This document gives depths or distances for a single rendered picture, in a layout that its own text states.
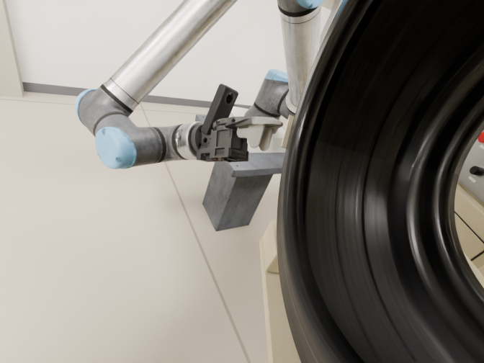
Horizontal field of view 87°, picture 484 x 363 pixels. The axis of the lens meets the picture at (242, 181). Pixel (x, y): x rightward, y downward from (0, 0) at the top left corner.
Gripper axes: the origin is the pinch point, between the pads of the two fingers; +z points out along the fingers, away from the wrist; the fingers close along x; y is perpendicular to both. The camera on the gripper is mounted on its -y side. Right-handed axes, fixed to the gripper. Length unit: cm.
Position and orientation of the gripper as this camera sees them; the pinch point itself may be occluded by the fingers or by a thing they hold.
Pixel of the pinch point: (276, 120)
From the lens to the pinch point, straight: 50.9
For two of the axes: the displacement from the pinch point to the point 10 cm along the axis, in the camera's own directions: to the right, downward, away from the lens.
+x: -6.0, -0.7, -8.0
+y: -0.5, 10.0, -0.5
